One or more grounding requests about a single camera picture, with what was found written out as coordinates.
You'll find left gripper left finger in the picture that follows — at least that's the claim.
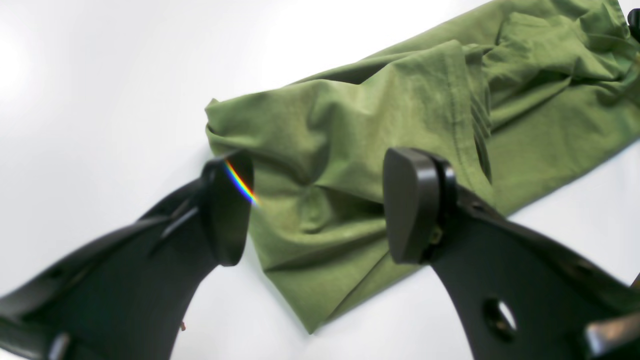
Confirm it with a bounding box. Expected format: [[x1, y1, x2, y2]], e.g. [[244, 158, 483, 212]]
[[1, 153, 255, 360]]

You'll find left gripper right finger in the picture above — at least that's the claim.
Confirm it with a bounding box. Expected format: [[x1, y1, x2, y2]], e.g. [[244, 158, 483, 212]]
[[382, 148, 640, 360]]

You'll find olive green T-shirt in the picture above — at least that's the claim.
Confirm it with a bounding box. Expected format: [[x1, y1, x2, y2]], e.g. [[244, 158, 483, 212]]
[[205, 0, 639, 333]]

